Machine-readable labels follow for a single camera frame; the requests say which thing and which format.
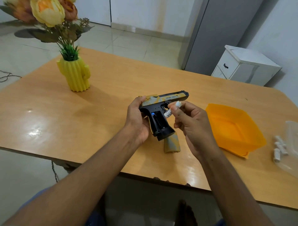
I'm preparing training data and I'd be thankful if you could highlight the camouflage grip cover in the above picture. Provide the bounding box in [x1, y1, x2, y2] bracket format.
[163, 132, 181, 154]

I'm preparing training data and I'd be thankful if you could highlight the grey tall cupboard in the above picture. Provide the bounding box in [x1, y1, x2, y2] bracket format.
[181, 0, 265, 76]

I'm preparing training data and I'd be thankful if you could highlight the clear plastic bag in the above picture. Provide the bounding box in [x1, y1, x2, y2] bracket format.
[273, 120, 298, 178]

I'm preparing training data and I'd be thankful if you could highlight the yellow cactus-shaped vase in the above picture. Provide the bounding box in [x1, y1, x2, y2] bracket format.
[56, 57, 91, 93]

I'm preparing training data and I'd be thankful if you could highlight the person's left forearm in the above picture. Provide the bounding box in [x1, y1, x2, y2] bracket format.
[0, 125, 144, 226]

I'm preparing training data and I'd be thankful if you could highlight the artificial flower bouquet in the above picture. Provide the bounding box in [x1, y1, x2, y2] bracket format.
[0, 0, 95, 61]

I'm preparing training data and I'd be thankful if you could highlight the orange plastic bowl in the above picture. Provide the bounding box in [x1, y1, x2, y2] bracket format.
[205, 103, 267, 160]

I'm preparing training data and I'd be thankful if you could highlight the white bedside cabinet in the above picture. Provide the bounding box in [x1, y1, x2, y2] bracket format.
[211, 45, 282, 87]

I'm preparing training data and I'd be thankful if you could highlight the person's right forearm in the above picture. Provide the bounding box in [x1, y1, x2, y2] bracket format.
[197, 146, 275, 226]

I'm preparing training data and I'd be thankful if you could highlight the dark cable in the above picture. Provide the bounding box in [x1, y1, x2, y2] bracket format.
[0, 70, 22, 83]

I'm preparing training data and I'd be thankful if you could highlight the person's right hand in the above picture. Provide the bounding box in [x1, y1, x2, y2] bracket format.
[168, 101, 220, 161]

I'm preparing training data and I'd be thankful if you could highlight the black and gold toy gun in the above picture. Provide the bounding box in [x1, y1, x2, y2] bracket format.
[138, 91, 189, 142]

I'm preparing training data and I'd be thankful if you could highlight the person's left hand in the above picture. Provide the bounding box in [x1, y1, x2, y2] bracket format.
[124, 95, 152, 146]

